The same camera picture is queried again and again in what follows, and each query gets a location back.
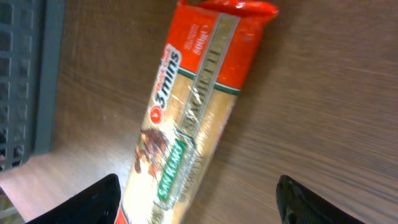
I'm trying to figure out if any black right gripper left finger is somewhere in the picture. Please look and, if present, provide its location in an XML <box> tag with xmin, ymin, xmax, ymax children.
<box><xmin>27</xmin><ymin>174</ymin><xmax>121</xmax><ymax>224</ymax></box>

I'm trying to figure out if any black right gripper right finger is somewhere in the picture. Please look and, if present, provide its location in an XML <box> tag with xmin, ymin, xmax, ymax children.
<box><xmin>276</xmin><ymin>175</ymin><xmax>364</xmax><ymax>224</ymax></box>

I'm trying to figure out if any orange spaghetti packet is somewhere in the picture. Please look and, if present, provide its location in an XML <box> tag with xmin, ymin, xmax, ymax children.
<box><xmin>115</xmin><ymin>1</ymin><xmax>279</xmax><ymax>223</ymax></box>

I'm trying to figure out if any grey plastic mesh basket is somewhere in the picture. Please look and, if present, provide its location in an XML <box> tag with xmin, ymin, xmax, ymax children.
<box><xmin>1</xmin><ymin>0</ymin><xmax>66</xmax><ymax>172</ymax></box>

